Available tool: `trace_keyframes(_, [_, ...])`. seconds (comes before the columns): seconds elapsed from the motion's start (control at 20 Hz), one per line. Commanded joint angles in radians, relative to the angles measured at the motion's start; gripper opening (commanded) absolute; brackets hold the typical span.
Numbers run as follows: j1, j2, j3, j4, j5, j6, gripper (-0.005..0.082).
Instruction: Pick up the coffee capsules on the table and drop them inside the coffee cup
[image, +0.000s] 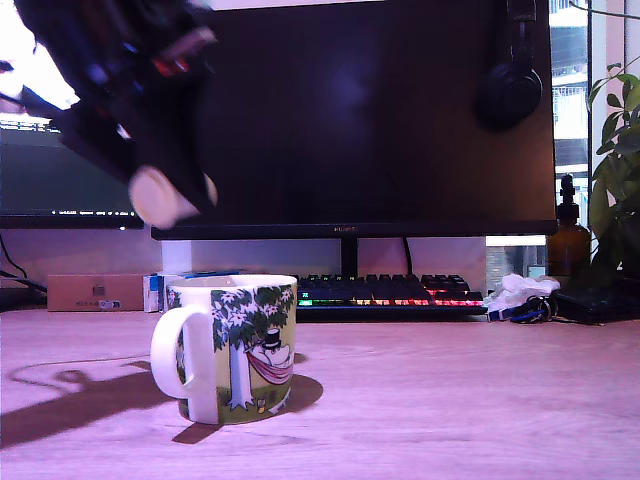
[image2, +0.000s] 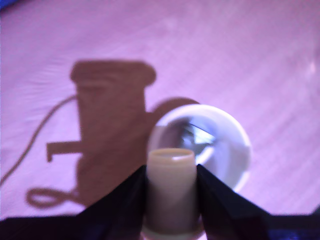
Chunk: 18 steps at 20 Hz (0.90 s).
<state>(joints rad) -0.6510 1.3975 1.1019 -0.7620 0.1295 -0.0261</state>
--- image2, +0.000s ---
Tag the tan coffee capsule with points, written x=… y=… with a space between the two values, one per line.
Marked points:
x=171 y=190

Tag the white mug with cartoon print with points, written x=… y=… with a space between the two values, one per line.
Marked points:
x=232 y=150

